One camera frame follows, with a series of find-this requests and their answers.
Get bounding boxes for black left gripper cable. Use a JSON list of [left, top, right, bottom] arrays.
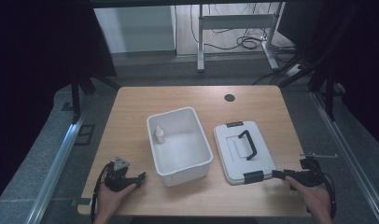
[[90, 161, 115, 224]]

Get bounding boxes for person's right hand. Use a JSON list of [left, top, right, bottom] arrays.
[[285, 175, 334, 219]]

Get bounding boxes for small white dropper bottle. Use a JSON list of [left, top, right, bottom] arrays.
[[155, 125, 166, 145]]

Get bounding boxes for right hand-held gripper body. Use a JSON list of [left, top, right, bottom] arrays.
[[284, 153, 339, 189]]

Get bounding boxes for grey box lid black handle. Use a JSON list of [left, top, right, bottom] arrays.
[[213, 120, 277, 187]]

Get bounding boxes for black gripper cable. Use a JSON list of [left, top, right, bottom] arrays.
[[90, 161, 115, 224], [320, 169, 338, 220]]

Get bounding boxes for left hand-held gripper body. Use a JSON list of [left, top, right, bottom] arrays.
[[104, 156, 138, 192]]

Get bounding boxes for white power strip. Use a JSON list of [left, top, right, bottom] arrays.
[[285, 63, 304, 78]]

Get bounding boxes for person's left hand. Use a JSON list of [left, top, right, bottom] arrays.
[[95, 182, 138, 219]]

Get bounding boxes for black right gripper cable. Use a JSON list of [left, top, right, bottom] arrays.
[[320, 169, 338, 220]]

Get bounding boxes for black floor cables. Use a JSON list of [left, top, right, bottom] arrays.
[[189, 3, 299, 63]]

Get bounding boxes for white metal desk frame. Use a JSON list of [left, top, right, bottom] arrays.
[[196, 2, 286, 74]]

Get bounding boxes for aluminium floor rail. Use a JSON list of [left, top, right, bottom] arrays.
[[310, 91, 379, 224], [24, 92, 92, 224]]

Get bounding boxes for white wall panel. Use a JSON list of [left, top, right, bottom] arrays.
[[93, 5, 176, 54]]

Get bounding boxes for black metal stand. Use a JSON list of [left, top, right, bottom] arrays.
[[69, 70, 120, 123], [276, 6, 359, 122]]

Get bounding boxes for dark curtain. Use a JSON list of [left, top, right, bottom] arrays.
[[0, 0, 118, 206], [277, 0, 379, 153]]

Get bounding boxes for white plastic storage box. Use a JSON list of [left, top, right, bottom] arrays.
[[146, 106, 215, 188]]

